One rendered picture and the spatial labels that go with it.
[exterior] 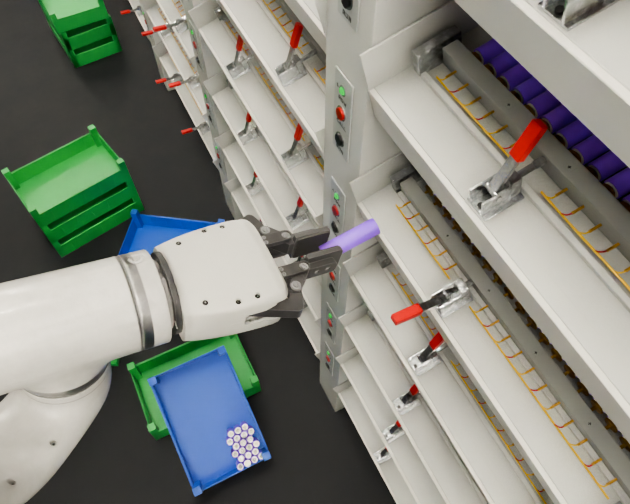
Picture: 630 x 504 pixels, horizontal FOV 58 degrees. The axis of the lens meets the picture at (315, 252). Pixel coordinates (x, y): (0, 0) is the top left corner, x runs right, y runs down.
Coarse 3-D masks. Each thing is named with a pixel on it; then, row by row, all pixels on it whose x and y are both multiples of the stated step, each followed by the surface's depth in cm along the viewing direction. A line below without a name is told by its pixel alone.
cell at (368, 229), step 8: (360, 224) 58; (368, 224) 57; (376, 224) 57; (344, 232) 58; (352, 232) 57; (360, 232) 57; (368, 232) 57; (376, 232) 57; (336, 240) 57; (344, 240) 57; (352, 240) 57; (360, 240) 57; (320, 248) 57; (344, 248) 57
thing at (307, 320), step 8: (232, 184) 170; (240, 184) 171; (232, 192) 172; (240, 192) 171; (240, 200) 170; (248, 200) 169; (240, 208) 169; (248, 208) 168; (256, 216) 166; (280, 264) 157; (304, 304) 149; (304, 312) 150; (304, 320) 149; (312, 320) 148; (304, 328) 148; (312, 328) 147; (320, 328) 147; (312, 336) 146; (320, 336) 146; (312, 344) 145
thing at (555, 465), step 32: (384, 192) 74; (384, 224) 72; (416, 224) 71; (416, 256) 69; (416, 288) 67; (448, 320) 65; (480, 352) 62; (512, 352) 62; (480, 384) 61; (512, 384) 60; (576, 384) 59; (512, 416) 59; (544, 416) 58; (544, 448) 57; (576, 448) 56; (544, 480) 56; (576, 480) 55
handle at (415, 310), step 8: (440, 296) 64; (448, 296) 63; (416, 304) 63; (424, 304) 63; (432, 304) 63; (440, 304) 64; (400, 312) 62; (408, 312) 62; (416, 312) 62; (392, 320) 62; (400, 320) 62
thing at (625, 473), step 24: (408, 192) 70; (432, 216) 68; (432, 240) 68; (456, 240) 66; (456, 264) 66; (480, 288) 63; (504, 312) 61; (528, 336) 60; (528, 360) 60; (552, 360) 58; (552, 384) 57; (576, 408) 56; (600, 432) 54; (600, 456) 54; (624, 456) 53; (624, 480) 52
